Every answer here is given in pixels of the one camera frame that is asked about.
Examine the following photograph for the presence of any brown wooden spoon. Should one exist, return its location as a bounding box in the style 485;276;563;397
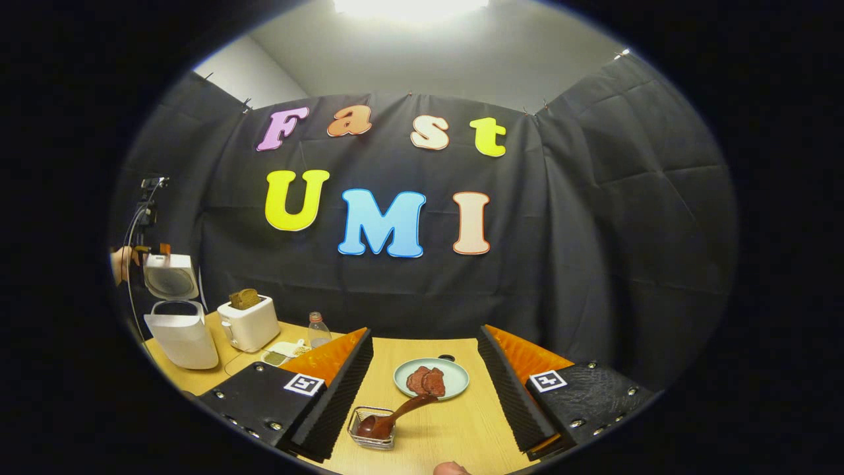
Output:
355;393;440;441

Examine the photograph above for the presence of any clear plastic water bottle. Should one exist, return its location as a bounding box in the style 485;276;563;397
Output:
308;312;333;349

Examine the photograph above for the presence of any black backdrop cloth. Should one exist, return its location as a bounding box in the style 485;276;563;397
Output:
109;53;739;390

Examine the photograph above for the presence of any white rice cooker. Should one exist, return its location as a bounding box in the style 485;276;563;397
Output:
143;253;220;371

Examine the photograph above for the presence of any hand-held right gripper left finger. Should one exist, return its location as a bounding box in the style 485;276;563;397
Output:
196;328;375;462

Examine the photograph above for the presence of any white divided dish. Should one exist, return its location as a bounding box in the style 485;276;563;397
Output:
260;339;311;367

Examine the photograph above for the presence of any pale green plate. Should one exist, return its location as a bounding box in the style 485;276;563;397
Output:
393;358;471;402

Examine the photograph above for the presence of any metal wire chopstick holder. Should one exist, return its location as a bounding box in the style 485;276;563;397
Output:
347;406;397;451

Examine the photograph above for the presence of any white toaster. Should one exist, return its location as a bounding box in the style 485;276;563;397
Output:
217;295;282;354

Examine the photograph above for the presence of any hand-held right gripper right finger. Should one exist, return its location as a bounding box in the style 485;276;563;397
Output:
478;325;657;460

